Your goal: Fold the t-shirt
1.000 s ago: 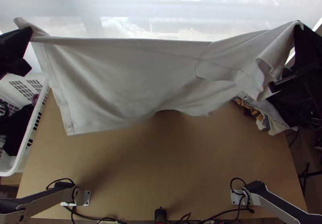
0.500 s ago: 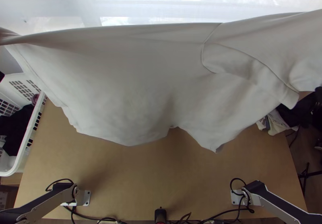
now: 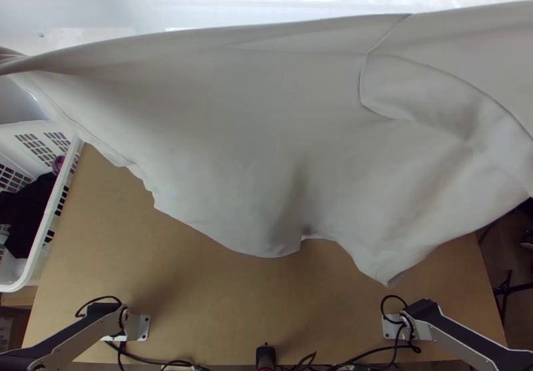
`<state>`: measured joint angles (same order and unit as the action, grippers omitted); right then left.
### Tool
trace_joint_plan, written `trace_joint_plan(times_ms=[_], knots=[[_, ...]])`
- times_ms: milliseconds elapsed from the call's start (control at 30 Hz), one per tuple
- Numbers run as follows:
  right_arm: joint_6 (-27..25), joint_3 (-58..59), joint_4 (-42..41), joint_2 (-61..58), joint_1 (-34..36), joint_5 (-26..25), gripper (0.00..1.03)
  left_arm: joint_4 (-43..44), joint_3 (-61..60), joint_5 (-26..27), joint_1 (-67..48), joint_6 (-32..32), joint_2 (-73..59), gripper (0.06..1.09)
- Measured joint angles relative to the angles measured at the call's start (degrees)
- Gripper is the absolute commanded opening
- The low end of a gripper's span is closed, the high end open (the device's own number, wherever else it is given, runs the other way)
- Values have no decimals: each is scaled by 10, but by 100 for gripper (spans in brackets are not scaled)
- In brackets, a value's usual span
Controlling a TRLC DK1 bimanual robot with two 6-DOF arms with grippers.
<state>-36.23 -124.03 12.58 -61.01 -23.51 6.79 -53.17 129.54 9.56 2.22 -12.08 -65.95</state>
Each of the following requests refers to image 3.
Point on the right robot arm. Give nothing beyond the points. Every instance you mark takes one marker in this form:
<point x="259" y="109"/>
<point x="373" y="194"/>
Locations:
<point x="454" y="333"/>

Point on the dark garment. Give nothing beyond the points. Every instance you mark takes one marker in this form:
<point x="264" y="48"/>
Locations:
<point x="27" y="213"/>

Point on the black tripod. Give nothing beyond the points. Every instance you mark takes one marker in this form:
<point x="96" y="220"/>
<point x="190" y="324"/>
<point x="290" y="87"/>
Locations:
<point x="510" y="287"/>

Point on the white laundry basket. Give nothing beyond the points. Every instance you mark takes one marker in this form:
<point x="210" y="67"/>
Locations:
<point x="37" y="138"/>

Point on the person's hand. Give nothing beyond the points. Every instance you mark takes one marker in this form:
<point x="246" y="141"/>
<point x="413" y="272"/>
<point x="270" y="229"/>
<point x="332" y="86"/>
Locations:
<point x="9" y="61"/>

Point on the white t-shirt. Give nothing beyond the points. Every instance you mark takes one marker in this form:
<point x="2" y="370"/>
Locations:
<point x="270" y="138"/>

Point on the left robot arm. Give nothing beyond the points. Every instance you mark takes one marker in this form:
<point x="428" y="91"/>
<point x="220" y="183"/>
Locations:
<point x="62" y="337"/>

